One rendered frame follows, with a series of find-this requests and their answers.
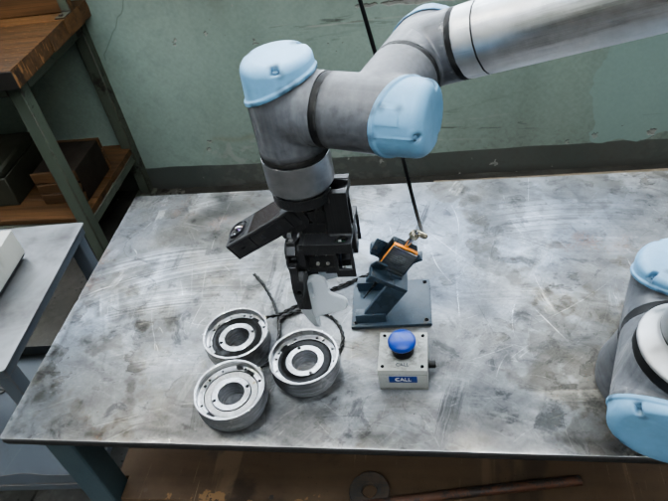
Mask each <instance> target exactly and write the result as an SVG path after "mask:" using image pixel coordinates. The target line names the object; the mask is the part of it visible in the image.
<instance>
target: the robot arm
mask: <svg viewBox="0 0 668 501"><path fill-rule="evenodd" d="M665 33H668V0H471V1H468V2H465V3H462V4H459V5H455V6H452V7H448V6H446V5H441V4H436V3H428V4H423V5H421V6H419V7H417V8H415V9H414V10H412V11H411V12H410V14H408V15H407V16H405V17H404V18H403V19H402V20H401V21H400V22H399V23H398V25H397V26H396V28H395V29H394V31H393V33H392V35H391V36H390V37H389V38H388V40H387V41H386V42H385V43H384V44H383V46H382V47H381V48H380V49H379V50H378V52H377V53H376V54H375V55H374V57H373V58H372V59H371V60H370V61H368V63H367V64H366V65H365V66H364V67H363V69H362V70H361V71H360V72H358V73H355V72H340V71H329V70H318V69H317V62H316V61H315V60H314V57H313V53H312V50H311V49H310V48H309V47H308V46H307V45H305V44H301V43H300V42H297V41H276V42H272V43H268V44H265V45H262V46H259V47H257V48H255V49H254V50H252V51H250V53H249V54H247V55H246V56H245V57H244V58H243V60H242V62H241V65H240V76H241V80H242V85H243V90H244V94H245V100H244V103H245V106H246V107H247V108H248V111H249V114H250V121H251V125H252V128H253V132H254V136H255V140H256V143H257V147H258V151H259V155H260V160H261V164H262V167H263V171H264V175H265V178H266V182H267V186H268V189H269V191H270V192H271V193H272V197H273V202H272V203H270V204H268V205H267V206H265V207H263V208H262V209H260V210H258V211H257V212H255V213H253V214H252V215H250V216H248V217H247V218H245V219H243V220H242V221H240V222H238V223H237V224H235V225H234V226H233V227H232V229H231V231H230V234H229V239H228V242H227V245H226V248H227V249H228V250H229V251H230V252H232V253H233V254H234V255H235V256H236V257H237V258H238V259H241V258H243V257H245V256H247V255H248V254H250V253H252V252H254V251H256V250H258V249H260V248H262V247H263V246H265V245H267V244H269V243H270V242H272V241H274V240H276V239H278V238H279V237H281V236H283V237H284V238H285V243H284V254H285V259H286V265H287V268H288V270H289V273H290V280H291V287H292V291H293V295H294V298H295V300H296V302H297V305H298V307H299V309H301V311H302V313H303V314H304V315H305V316H306V317H307V319H308V320H309V321H310V322H311V323H312V324H313V325H314V326H315V327H320V326H321V323H320V318H319V316H320V315H324V314H329V313H333V312H337V311H342V310H344V309H346V308H347V306H348V300H347V298H346V297H345V296H343V295H340V294H337V293H335V292H332V291H331V290H330V289H329V288H328V284H327V279H331V278H335V277H348V276H357V272H356V266H355V261H354V253H358V252H359V240H361V239H362V236H361V230H360V223H359V217H358V211H357V206H351V201H350V195H349V189H350V178H349V174H335V173H334V168H333V162H332V156H331V151H330V149H337V150H345V151H352V152H359V153H366V154H374V155H378V156H380V157H383V158H395V157H403V158H415V159H418V158H423V157H424V156H426V155H427V154H428V153H429V152H430V151H431V150H432V149H433V147H434V145H435V143H436V141H437V135H438V133H439V132H440V128H441V122H442V113H443V100H442V93H441V89H440V88H441V87H442V86H443V85H446V84H454V83H458V82H463V81H466V80H471V79H475V78H479V77H483V76H487V75H492V74H496V73H500V72H504V71H509V70H513V69H517V68H521V67H526V66H530V65H533V64H537V63H542V62H546V61H550V60H554V59H558V58H563V57H567V56H571V55H575V54H580V53H584V52H588V51H592V50H597V49H601V48H605V47H609V46H614V45H618V44H622V43H626V42H631V41H635V40H639V39H643V38H648V37H652V36H656V35H660V34H665ZM355 220H356V221H355ZM356 225H357V227H356ZM630 273H631V275H630V278H629V283H628V287H627V291H626V296H625V300H624V304H623V309H622V313H621V317H620V322H619V327H618V329H617V330H616V331H615V333H614V334H613V335H612V336H611V337H610V338H609V339H608V340H607V341H606V342H605V343H604V345H603V346H602V348H601V349H600V351H599V353H598V356H597V360H596V365H595V370H594V375H595V381H596V384H597V387H598V389H599V391H600V393H601V394H602V396H603V397H604V398H605V403H606V406H607V411H606V422H607V425H608V428H609V429H610V431H611V432H612V434H613V435H614V436H615V437H617V438H618V439H619V440H620V441H621V442H622V443H623V444H624V445H626V446H627V447H629V448H631V449H632V450H634V451H636V452H638V453H640V454H642V455H645V456H647V457H650V458H653V459H656V460H659V461H662V462H666V463H668V239H662V240H660V241H657V242H652V243H649V244H647V245H646V246H644V247H643V248H642V249H641V250H640V251H639V252H638V253H637V255H636V257H635V260H634V263H633V264H632V265H631V267H630Z"/></svg>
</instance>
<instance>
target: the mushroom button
mask: <svg viewBox="0 0 668 501"><path fill-rule="evenodd" d="M416 343H417V341H416V336H415V335H414V334H413V333H412V332H411V331H409V330H406V329H399V330H396V331H394V332H393V333H391V335H390V336H389V338H388V345H389V348H390V349H391V350H392V351H393V352H395V353H399V354H405V353H407V352H410V351H411V350H412V349H413V348H414V347H415V346H416Z"/></svg>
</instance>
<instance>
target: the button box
mask: <svg viewBox="0 0 668 501"><path fill-rule="evenodd" d="M412 333H413V334H414V335H415V336H416V341H417V343H416V346H415V347H414V348H413V349H412V350H411V351H410V352H407V353H405V354H399V353H395V352H393V351H392V350H391V349H390V348H389V345H388V338H389V336H390V335H391V333H381V334H380V346H379V359H378V377H379V383H380V389H381V390H428V368H436V361H435V360H430V359H429V350H428V337H427V332H412Z"/></svg>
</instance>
